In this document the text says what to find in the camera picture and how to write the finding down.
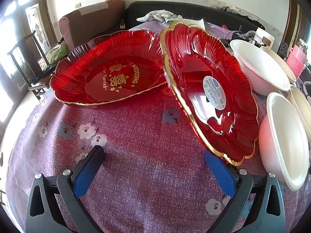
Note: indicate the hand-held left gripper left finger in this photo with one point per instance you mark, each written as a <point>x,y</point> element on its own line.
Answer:
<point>85,174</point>

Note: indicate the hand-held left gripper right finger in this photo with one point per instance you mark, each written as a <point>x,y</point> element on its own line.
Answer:
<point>218,174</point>

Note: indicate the white plastic bowl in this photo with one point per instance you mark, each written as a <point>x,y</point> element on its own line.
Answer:
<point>284,138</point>
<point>245,63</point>

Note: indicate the red heart-shaped glass plate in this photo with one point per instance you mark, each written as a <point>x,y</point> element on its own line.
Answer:
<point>97,77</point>

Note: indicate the cream plastic bowl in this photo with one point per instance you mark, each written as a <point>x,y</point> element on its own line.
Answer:
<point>284,65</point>
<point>301,104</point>

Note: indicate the purple floral tablecloth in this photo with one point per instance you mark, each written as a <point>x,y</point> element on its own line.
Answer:
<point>145,138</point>

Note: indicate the green patterned cushion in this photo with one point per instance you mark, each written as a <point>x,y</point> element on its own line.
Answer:
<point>57,52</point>

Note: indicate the dark wooden chair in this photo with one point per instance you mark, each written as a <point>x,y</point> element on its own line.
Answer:
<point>36,53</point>

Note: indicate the bottle in pink knitted sleeve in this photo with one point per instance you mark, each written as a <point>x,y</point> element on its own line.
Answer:
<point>295,63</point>

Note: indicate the black motor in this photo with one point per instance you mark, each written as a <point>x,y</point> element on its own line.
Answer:
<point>243,38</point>

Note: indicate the white plastic jar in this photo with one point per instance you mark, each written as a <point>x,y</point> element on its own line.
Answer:
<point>264,38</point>

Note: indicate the white plastic sheet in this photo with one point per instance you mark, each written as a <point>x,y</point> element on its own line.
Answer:
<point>194,22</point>

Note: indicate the brown armchair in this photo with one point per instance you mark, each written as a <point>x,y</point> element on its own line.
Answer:
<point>92,19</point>

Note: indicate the black sofa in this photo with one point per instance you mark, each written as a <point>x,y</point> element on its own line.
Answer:
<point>194,12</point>

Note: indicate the wooden glazed door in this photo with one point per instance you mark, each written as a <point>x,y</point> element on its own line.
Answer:
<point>31,17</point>

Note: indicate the white crumpled gloves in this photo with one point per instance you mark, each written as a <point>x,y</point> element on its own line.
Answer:
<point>158,15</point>

